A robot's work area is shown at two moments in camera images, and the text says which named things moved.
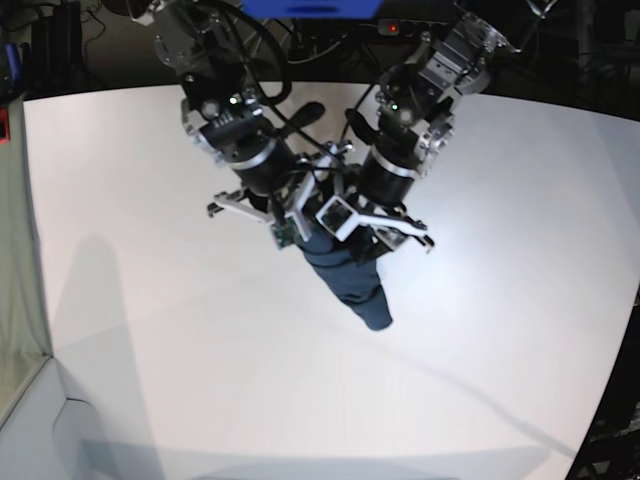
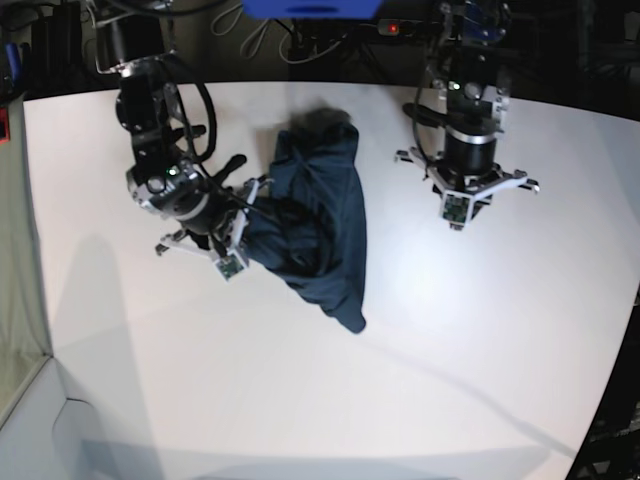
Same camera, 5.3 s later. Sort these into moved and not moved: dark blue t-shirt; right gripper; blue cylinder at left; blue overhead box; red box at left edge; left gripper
Moved: left gripper; right gripper; dark blue t-shirt
Not moved: red box at left edge; blue cylinder at left; blue overhead box
